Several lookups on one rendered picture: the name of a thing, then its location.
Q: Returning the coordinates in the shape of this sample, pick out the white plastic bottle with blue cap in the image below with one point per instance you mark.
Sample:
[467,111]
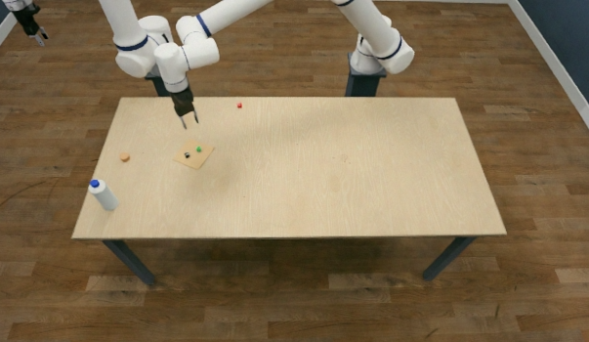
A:
[103,194]

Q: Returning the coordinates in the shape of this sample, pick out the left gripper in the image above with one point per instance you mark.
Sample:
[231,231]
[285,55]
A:
[183,103]

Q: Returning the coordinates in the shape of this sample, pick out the tan square mat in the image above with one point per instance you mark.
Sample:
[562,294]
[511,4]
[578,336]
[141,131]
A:
[196,158]

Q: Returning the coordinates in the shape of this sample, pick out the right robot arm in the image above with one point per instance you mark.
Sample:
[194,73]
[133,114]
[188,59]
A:
[136,54]

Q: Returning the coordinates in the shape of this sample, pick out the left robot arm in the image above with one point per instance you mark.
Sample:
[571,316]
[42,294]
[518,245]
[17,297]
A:
[377,41]

